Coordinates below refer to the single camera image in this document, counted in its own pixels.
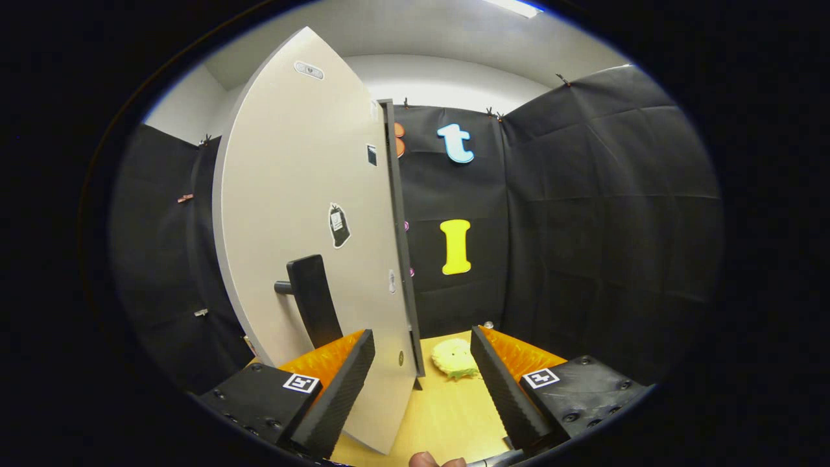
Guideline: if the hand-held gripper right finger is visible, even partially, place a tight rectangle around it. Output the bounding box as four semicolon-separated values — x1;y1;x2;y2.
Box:
470;324;652;453

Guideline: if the black backdrop cloth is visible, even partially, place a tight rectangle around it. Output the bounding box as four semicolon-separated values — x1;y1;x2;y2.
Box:
107;64;724;398

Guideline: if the yellow plush toy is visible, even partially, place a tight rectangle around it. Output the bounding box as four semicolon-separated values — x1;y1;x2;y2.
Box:
431;338;482;382

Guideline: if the beige shoe cabinet door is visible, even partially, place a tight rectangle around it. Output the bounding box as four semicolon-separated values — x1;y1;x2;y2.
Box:
212;26;420;455

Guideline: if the long ceiling light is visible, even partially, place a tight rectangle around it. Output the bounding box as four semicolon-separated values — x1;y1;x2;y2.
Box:
482;0;545;19

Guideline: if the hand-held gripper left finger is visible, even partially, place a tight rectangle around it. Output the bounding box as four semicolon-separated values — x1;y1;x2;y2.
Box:
195;329;377;460

